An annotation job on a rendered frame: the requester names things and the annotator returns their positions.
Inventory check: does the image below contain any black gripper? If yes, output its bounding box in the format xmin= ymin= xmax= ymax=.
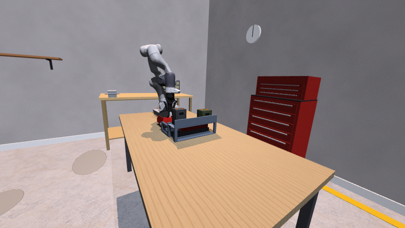
xmin=163 ymin=93 xmax=177 ymax=117

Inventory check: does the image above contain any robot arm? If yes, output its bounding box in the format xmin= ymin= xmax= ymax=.
xmin=140 ymin=44 xmax=180 ymax=111

